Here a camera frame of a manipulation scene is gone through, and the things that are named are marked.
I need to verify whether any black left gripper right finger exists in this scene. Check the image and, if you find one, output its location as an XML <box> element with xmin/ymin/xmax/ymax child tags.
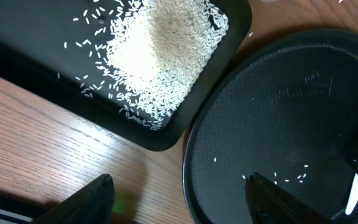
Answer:
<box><xmin>245</xmin><ymin>172</ymin><xmax>331</xmax><ymax>224</ymax></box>

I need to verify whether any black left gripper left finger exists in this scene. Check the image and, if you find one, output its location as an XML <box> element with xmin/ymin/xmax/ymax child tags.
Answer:
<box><xmin>31</xmin><ymin>174</ymin><xmax>115</xmax><ymax>224</ymax></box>

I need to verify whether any black square waste bin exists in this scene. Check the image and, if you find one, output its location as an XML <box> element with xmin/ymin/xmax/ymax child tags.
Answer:
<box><xmin>0</xmin><ymin>0</ymin><xmax>252</xmax><ymax>151</ymax></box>

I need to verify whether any round black tray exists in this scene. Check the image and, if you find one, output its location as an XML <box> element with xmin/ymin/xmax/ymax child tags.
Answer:
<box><xmin>183</xmin><ymin>30</ymin><xmax>358</xmax><ymax>223</ymax></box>

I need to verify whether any white rice heap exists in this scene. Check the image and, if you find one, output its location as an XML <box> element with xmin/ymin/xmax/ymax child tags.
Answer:
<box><xmin>56</xmin><ymin>0</ymin><xmax>229</xmax><ymax>131</ymax></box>

